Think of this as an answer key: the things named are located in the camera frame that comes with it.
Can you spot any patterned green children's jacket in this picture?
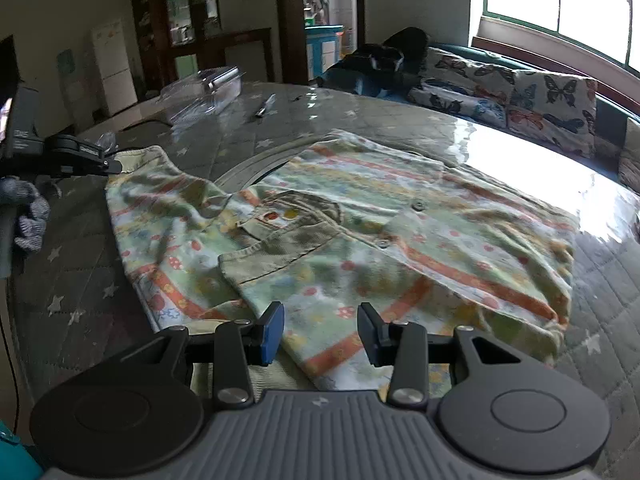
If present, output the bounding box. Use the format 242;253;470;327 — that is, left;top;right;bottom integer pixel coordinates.
105;131;578;392

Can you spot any white refrigerator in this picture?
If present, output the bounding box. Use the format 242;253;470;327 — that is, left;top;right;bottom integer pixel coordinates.
91;20;138;116

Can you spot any clear plastic container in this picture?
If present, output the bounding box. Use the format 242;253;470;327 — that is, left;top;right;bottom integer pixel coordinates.
158;66;243;125

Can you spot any dark wooden shelf cabinet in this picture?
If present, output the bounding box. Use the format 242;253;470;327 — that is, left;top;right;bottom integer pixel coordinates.
131;0;221;96

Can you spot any small butterfly pillow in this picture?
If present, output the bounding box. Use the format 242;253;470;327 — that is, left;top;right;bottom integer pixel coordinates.
408;47;515;129

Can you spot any large butterfly pillow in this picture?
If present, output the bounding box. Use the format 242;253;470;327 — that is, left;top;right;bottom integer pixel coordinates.
506;70;598;158

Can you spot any blue white cabinet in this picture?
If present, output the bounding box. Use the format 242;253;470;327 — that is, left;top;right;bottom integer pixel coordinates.
305;25;344;80

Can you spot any grey cushion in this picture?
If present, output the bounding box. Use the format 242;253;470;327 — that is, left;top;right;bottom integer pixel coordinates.
618;118;640;194

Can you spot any green framed window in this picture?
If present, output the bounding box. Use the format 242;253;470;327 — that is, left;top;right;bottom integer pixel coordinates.
484;0;639;73

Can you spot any dark wooden door frame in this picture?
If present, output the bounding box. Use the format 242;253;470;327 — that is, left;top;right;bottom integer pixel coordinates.
276;0;367;86

